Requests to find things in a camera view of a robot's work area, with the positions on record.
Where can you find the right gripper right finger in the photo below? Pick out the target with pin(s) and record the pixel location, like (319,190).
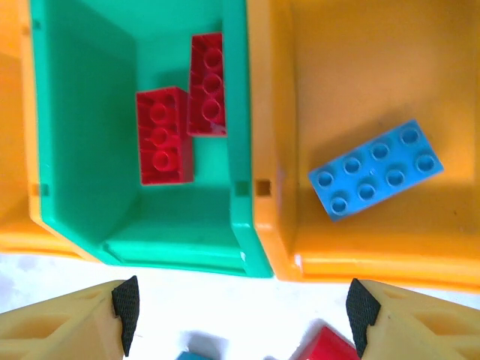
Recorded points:
(420,333)

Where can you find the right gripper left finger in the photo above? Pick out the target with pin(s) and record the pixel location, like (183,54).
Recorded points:
(56,330)

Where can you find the red lego brick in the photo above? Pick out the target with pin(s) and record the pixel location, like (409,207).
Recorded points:
(326,347)
(207,84)
(165,135)

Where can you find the blue lego brick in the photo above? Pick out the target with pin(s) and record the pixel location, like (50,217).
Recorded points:
(193,356)
(375,168)

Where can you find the orange plastic bin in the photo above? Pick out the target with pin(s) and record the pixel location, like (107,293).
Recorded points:
(356,75)
(11,150)

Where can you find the green plastic bin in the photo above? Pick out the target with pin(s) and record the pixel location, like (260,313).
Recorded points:
(86,131)

